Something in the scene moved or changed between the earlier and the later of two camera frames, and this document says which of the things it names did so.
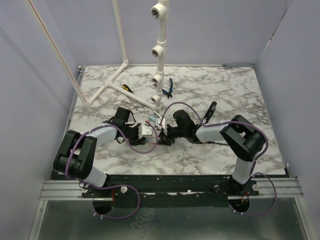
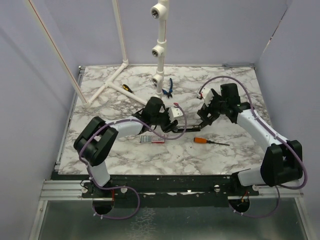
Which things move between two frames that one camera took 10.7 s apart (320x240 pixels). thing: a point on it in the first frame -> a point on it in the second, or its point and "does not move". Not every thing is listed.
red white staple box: (150, 140) does not move
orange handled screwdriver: (211, 142) does not move
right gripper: (166, 139) -> (205, 110)
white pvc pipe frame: (159, 9) does not move
